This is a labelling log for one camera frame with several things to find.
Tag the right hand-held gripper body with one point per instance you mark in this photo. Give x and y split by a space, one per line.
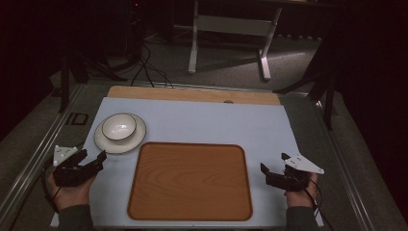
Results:
293 179

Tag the black stand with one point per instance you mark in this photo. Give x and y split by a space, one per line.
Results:
64 86
327 93

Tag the light blue table mat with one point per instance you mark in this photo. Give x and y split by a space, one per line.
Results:
205 122

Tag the dark floor socket plate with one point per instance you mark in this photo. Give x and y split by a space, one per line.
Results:
77 119

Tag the white metal desk frame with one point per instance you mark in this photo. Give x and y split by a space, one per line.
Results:
234 25

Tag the person's left hand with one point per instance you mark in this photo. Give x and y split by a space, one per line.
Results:
69 195

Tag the metal floor rail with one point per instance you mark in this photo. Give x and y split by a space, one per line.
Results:
41 150
348 173

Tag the person's right hand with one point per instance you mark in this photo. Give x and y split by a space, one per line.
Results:
300 197

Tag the white ceramic plate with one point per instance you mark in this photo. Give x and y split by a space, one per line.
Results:
134 142

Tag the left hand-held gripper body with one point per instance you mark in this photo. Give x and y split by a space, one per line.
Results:
71 176

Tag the brown wooden tray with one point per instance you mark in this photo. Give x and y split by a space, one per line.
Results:
189 181

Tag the white ceramic bowl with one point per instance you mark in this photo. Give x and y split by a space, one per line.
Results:
119 127

